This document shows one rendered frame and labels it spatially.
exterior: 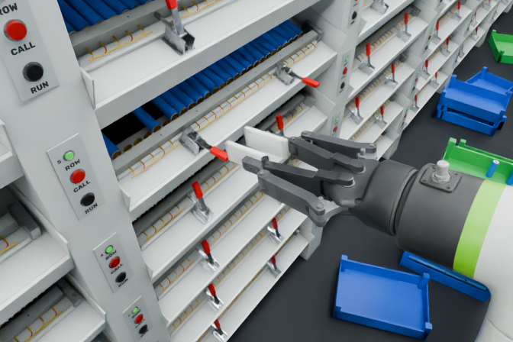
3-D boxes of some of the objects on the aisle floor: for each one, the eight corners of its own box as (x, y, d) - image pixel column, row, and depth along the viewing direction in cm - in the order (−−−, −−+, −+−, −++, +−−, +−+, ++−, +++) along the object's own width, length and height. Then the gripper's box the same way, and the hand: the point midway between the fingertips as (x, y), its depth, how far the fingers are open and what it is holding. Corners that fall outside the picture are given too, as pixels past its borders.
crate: (492, 259, 154) (501, 246, 149) (485, 303, 141) (494, 291, 136) (412, 227, 165) (417, 214, 160) (398, 265, 152) (404, 253, 147)
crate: (423, 285, 146) (429, 273, 141) (424, 340, 132) (432, 330, 127) (339, 266, 152) (342, 253, 147) (332, 317, 138) (335, 306, 132)
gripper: (442, 133, 44) (269, 91, 58) (375, 230, 35) (188, 152, 48) (434, 185, 49) (275, 134, 62) (373, 283, 39) (201, 198, 53)
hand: (256, 149), depth 53 cm, fingers open, 3 cm apart
